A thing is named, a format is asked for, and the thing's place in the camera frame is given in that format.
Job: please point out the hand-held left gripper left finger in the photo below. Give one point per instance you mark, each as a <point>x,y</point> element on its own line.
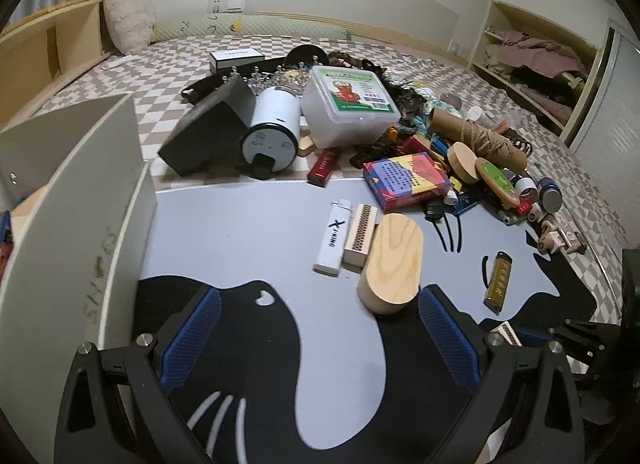
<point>192,339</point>

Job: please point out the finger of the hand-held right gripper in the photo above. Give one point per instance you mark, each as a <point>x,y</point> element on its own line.
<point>590,339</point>

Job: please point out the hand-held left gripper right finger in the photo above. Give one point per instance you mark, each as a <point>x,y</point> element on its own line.
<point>447,339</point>

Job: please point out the white storage container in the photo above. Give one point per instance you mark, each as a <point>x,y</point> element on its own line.
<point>75,204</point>

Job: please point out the small perforated wooden block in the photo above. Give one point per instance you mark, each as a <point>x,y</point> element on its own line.
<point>507,334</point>

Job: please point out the gold lighter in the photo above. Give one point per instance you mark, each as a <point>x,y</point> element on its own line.
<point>497,284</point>

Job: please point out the grey cat-print mat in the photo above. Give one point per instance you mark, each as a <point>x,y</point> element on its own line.
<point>240,239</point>

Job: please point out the black plug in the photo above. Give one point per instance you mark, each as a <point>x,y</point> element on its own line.
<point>435,211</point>

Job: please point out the blue silver can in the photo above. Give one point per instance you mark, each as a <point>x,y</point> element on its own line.
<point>550,196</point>

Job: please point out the white lighter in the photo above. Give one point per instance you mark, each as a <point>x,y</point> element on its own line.
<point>332,239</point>

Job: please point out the small white jar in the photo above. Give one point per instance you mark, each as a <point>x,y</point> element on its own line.
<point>525,189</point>

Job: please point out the green-topped oval wooden box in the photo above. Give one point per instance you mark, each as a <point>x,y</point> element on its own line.
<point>495,181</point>

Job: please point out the colourful puzzle box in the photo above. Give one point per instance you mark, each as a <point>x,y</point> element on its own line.
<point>400,178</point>

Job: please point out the round wooden disc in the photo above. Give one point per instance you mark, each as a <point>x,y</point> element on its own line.
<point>462,161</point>

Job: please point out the red lighter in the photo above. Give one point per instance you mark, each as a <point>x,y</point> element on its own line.
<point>324,167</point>

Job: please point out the cardboard tube with twine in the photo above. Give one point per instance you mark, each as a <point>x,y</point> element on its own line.
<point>450,123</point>

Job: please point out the white bottle cap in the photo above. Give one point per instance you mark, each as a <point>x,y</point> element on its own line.
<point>474,115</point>

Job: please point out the white wardrobe door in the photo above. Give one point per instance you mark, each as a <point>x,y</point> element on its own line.
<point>615,113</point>

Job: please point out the clear plastic box green label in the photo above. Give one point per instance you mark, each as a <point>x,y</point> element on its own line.
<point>345,118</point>

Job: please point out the white cylinder speaker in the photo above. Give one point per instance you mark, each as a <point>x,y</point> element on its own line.
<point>275,108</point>

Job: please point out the black pouch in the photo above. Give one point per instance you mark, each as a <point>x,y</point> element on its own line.
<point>200,89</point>

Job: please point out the dark clothes pile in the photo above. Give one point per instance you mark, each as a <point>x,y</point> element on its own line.
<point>550,83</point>

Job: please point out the silver tiara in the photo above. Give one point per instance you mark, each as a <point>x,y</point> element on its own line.
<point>285,76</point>

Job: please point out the checkered bedsheet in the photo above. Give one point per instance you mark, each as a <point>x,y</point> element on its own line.
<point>165,58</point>

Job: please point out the white box with black edges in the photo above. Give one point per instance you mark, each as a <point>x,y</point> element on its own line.
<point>235,57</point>

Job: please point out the wooden wardrobe shelf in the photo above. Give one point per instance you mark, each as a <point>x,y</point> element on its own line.
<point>592,51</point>

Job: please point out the pink clothes pile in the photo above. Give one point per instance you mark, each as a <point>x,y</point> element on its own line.
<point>535,51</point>

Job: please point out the black disc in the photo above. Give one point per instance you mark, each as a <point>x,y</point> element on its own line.
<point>305,53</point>

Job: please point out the long patterned bolster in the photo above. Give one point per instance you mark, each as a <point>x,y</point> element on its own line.
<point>260,23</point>

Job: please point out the wooden headboard shelf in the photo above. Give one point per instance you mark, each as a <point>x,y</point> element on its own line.
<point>75,38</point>

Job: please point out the fluffy cream pillow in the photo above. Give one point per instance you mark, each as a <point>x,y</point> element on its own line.
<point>127,18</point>

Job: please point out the wall socket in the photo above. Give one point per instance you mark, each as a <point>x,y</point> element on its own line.
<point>225,4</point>

